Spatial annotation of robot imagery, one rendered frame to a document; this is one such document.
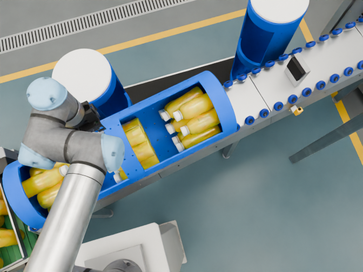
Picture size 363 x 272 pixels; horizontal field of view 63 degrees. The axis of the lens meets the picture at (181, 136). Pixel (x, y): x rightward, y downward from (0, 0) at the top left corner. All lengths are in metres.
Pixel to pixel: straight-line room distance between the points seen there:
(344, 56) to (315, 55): 0.14
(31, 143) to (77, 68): 0.85
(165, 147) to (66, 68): 0.59
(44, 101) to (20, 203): 0.60
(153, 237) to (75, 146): 0.58
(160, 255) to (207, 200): 1.19
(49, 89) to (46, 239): 0.30
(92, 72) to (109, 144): 0.87
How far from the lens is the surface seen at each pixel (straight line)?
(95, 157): 0.63
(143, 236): 1.14
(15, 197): 1.22
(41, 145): 0.69
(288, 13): 1.60
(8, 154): 1.75
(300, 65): 1.42
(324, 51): 1.68
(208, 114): 1.20
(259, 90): 1.49
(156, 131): 1.37
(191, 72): 2.38
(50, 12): 3.16
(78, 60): 1.52
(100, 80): 1.43
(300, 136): 2.48
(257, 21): 1.60
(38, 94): 0.70
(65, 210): 0.59
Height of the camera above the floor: 2.27
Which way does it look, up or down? 75 degrees down
